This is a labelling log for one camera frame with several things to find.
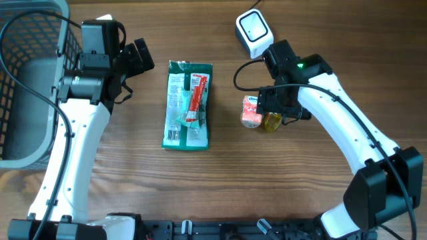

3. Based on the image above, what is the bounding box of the yellow oil bottle grey cap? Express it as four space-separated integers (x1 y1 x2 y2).
263 113 283 133

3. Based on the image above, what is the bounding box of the red tissue pack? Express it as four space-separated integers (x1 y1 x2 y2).
240 95 263 128

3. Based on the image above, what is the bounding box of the red toothpaste tube box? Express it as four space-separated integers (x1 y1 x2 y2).
185 73 208 122

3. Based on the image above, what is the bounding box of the green glove package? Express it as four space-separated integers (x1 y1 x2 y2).
161 61 213 151

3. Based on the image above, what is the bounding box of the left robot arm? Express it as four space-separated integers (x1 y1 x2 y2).
7 17 154 239

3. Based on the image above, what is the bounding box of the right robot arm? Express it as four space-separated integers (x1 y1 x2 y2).
258 40 424 239

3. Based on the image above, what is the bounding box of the white barcode scanner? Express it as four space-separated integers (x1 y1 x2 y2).
235 9 274 59

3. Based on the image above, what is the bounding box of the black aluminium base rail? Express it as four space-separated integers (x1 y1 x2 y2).
81 218 378 240

